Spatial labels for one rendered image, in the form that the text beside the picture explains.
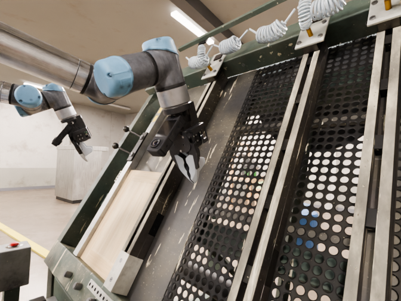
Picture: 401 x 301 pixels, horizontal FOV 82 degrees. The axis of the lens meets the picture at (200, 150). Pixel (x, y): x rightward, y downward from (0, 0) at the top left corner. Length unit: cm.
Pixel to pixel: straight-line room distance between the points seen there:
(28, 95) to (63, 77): 43
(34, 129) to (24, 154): 109
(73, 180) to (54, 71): 740
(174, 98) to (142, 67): 10
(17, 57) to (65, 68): 8
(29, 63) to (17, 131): 1142
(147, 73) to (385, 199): 54
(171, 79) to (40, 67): 26
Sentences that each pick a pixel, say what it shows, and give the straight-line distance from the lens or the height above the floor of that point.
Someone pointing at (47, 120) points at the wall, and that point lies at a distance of 1239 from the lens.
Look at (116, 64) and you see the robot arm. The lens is 49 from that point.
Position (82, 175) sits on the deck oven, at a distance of 804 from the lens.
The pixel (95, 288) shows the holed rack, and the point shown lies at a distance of 107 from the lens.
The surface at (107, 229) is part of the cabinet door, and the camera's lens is 126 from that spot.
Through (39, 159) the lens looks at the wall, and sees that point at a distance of 1222.
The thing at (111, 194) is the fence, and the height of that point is 118.
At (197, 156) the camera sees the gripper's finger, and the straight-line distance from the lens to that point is 57.
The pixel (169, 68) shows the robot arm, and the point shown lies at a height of 157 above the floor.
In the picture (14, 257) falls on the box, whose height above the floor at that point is 89.
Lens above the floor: 137
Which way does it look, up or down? 3 degrees up
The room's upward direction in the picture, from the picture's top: 2 degrees clockwise
